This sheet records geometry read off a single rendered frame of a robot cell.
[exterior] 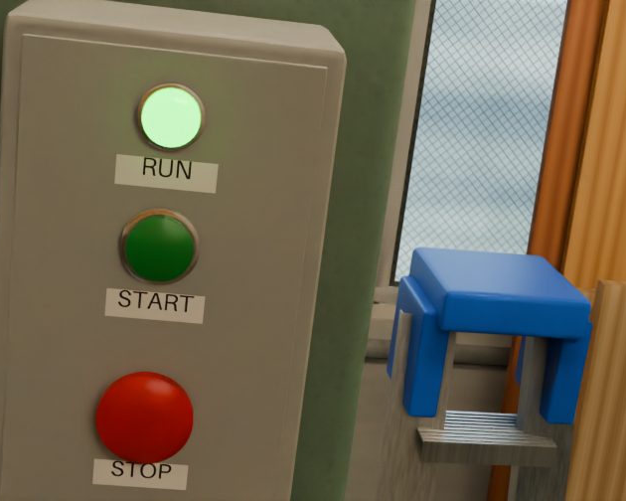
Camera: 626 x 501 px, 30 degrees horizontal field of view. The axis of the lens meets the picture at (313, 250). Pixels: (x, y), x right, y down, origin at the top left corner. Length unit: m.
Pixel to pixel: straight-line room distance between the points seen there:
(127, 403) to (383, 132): 0.13
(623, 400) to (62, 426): 1.47
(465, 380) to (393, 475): 0.77
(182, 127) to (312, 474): 0.17
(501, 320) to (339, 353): 0.77
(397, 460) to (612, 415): 0.58
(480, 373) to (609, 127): 0.50
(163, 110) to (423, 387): 0.92
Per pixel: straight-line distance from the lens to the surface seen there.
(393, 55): 0.41
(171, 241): 0.35
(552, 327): 1.22
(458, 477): 2.13
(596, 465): 1.82
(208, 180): 0.35
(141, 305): 0.36
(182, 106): 0.34
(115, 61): 0.34
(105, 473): 0.39
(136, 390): 0.36
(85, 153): 0.35
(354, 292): 0.43
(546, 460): 1.30
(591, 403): 1.78
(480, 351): 2.02
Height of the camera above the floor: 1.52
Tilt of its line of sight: 17 degrees down
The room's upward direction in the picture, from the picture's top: 7 degrees clockwise
